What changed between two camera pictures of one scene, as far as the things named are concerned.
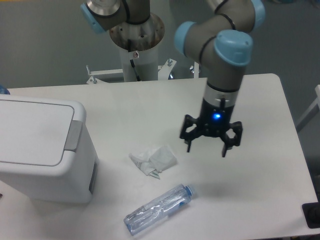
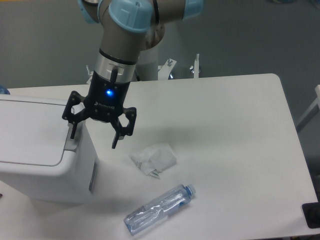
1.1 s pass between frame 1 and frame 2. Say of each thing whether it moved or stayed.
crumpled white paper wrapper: stayed
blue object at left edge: stayed
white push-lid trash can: stayed
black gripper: moved
